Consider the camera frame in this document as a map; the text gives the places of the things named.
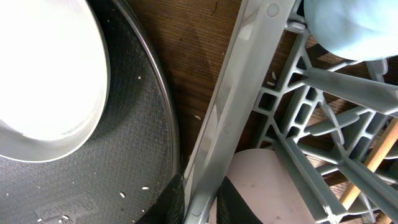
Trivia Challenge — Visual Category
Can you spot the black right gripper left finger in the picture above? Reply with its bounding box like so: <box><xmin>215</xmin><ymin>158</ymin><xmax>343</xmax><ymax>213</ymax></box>
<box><xmin>136</xmin><ymin>174</ymin><xmax>185</xmax><ymax>224</ymax></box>

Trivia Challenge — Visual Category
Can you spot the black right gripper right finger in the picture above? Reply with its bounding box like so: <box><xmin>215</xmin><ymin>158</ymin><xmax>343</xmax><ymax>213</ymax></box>
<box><xmin>216</xmin><ymin>177</ymin><xmax>262</xmax><ymax>224</ymax></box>

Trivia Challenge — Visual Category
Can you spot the pink plastic cup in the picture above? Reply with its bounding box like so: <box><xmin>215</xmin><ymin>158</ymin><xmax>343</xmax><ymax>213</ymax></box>
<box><xmin>208</xmin><ymin>149</ymin><xmax>315</xmax><ymax>223</ymax></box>

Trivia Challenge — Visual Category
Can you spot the wooden chopstick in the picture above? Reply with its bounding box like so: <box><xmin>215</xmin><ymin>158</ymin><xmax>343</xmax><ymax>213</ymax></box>
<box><xmin>340</xmin><ymin>118</ymin><xmax>397</xmax><ymax>215</ymax></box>
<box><xmin>376</xmin><ymin>213</ymin><xmax>392</xmax><ymax>224</ymax></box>

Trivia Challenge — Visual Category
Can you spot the light blue plastic cup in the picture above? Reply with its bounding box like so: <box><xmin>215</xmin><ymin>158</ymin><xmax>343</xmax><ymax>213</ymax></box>
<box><xmin>303</xmin><ymin>0</ymin><xmax>397</xmax><ymax>61</ymax></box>

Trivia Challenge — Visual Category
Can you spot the grey dishwasher rack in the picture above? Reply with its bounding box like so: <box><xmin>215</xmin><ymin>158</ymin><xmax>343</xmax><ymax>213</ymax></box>
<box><xmin>184</xmin><ymin>0</ymin><xmax>397</xmax><ymax>223</ymax></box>

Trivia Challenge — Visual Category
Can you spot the round black serving tray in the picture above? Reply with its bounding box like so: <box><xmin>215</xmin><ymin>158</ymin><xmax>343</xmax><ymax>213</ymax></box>
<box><xmin>1</xmin><ymin>1</ymin><xmax>179</xmax><ymax>223</ymax></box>

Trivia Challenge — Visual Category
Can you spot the grey round plate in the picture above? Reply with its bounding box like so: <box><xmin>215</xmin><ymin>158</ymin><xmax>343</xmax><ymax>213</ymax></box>
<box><xmin>1</xmin><ymin>0</ymin><xmax>111</xmax><ymax>163</ymax></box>

